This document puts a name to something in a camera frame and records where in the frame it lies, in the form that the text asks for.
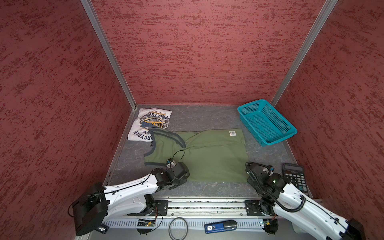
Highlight aluminium rail frame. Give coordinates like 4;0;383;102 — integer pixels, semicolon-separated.
103;198;284;240

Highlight blue black device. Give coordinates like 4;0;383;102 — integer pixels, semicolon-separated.
204;220;238;234

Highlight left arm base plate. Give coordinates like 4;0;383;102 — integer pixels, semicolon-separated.
128;200;169;216

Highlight right circuit board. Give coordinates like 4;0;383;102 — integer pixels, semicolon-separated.
263;219;279;235

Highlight left corner aluminium post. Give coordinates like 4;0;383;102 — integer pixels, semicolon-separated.
81;0;137;110

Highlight circuit board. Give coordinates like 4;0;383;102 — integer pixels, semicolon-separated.
136;219;157;235
263;219;279;235

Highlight corner aluminium post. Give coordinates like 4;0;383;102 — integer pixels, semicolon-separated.
81;0;137;110
271;0;338;107

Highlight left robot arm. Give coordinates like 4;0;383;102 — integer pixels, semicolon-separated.
71;163;190;236

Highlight black cable loop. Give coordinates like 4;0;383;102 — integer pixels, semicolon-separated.
167;217;189;240

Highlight teal plastic basket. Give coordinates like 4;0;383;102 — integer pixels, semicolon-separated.
238;99;298;147

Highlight green tank top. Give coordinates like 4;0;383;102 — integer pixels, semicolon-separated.
144;129;249;183

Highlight white tank top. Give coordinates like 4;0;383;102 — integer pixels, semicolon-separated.
127;108;172;142

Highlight black box device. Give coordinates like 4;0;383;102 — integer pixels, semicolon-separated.
96;224;110;234

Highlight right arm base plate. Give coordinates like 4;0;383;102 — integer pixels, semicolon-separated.
244;200;268;217

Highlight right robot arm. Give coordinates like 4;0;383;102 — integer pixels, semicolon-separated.
245;162;366;240

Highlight black calculator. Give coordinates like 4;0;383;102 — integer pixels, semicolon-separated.
283;163;309;196

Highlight left circuit board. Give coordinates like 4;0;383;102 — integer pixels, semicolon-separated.
136;219;157;235

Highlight right corner aluminium post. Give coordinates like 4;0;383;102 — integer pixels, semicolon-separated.
271;0;338;107

